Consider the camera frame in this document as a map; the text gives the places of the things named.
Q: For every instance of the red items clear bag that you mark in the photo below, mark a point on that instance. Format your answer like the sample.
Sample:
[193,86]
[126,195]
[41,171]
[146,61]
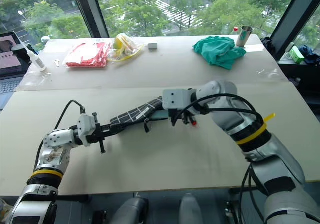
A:
[87,55]

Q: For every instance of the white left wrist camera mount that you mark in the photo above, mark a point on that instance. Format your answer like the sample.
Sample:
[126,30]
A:
[85,127]

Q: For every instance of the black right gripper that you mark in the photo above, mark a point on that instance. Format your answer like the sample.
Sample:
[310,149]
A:
[181,112]

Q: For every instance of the green box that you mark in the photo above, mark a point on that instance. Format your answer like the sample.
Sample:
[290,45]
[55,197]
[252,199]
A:
[297,55]

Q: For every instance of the black white-grid zip pouch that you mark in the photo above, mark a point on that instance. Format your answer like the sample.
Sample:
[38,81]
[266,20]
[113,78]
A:
[135,114]

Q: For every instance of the yellow zip tie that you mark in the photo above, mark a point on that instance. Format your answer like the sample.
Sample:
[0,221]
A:
[252,135]

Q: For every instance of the small red cap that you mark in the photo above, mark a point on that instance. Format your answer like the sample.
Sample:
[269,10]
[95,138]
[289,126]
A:
[235,29]

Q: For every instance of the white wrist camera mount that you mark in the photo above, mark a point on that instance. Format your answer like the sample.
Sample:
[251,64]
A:
[175,99]
[85,127]

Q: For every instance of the dark grey rounded shape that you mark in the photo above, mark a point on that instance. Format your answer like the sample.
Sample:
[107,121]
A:
[131,210]

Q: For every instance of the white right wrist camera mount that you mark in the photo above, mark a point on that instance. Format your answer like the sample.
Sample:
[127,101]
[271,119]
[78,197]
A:
[175,99]

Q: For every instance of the open laptop computer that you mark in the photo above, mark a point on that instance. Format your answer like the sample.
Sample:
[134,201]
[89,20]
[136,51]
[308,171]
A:
[10,59]

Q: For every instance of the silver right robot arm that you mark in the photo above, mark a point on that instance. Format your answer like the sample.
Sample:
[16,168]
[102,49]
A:
[250,124]

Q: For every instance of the dark window frame post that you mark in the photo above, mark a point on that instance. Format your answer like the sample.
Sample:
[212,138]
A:
[292,16]
[90,9]

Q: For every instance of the white nozzle squeeze bottle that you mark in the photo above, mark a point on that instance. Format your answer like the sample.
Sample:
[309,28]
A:
[36,60]

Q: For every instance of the steel cup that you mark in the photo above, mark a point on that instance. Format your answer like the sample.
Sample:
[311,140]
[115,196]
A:
[244,36]

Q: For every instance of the small white metal key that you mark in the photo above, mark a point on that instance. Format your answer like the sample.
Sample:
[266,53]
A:
[57,62]

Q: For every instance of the small grey box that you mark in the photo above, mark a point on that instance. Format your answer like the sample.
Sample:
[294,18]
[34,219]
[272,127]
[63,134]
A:
[152,46]

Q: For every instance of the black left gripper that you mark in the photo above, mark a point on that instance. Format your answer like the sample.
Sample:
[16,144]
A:
[98,134]

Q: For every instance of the crumpled green cloth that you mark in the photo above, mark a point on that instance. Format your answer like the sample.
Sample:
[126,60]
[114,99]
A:
[220,50]

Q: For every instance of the yellow zip plastic bag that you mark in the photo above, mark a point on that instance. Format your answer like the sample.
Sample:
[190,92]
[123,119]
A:
[123,47]

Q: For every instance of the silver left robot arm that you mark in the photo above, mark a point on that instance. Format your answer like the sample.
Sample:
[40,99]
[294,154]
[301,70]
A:
[53,144]

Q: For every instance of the dark blue bag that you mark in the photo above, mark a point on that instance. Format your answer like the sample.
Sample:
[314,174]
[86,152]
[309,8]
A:
[311,55]

